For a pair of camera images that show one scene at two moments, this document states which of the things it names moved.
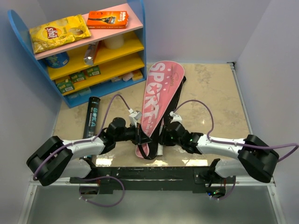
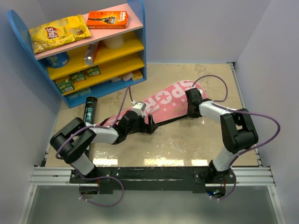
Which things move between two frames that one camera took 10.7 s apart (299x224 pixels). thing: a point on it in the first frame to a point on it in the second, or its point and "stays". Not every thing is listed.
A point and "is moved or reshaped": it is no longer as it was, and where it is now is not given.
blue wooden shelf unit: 88,54 stays
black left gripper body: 136,134 to 139,126
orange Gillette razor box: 107,19 stays
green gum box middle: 78,77 stays
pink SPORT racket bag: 165,81 is moved or reshaped
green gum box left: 66,86 stays
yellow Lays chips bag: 52,33 stays
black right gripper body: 167,139 to 189,114
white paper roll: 115,42 stays
